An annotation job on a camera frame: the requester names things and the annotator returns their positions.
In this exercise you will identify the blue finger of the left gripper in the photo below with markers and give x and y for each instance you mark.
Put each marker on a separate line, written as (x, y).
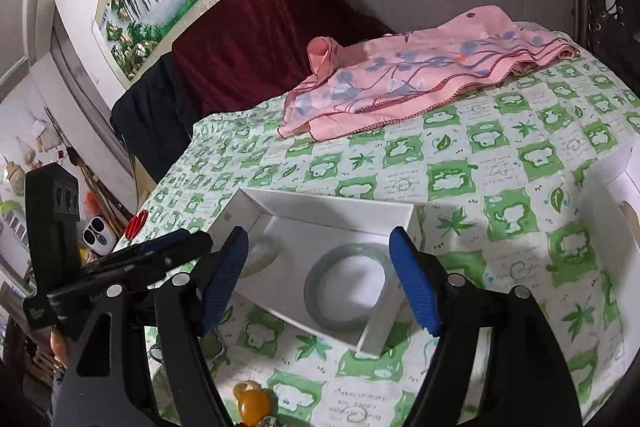
(149, 262)

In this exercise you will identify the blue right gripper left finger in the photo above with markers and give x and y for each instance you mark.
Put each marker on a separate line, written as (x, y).
(220, 273)

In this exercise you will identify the black garment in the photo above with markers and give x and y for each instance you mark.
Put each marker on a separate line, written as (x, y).
(154, 118)

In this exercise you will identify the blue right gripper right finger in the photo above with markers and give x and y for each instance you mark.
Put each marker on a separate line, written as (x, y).
(411, 268)

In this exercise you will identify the green jade bangle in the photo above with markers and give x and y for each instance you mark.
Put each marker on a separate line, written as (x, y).
(345, 285)

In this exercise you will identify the pink floral cloth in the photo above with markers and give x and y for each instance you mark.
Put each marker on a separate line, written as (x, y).
(390, 79)

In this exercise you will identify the green white patterned bedsheet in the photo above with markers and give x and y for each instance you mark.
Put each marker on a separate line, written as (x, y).
(494, 177)

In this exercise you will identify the dark red velvet cloth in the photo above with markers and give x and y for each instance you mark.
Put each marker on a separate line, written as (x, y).
(240, 53)

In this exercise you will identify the person's left hand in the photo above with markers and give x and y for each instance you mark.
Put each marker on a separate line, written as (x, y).
(58, 347)

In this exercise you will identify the white box lid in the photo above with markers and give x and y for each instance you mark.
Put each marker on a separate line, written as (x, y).
(609, 204)

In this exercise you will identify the white vivo box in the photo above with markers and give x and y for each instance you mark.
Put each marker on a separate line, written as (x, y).
(308, 226)

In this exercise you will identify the red handled scissors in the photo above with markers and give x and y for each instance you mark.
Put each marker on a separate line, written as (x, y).
(135, 224)

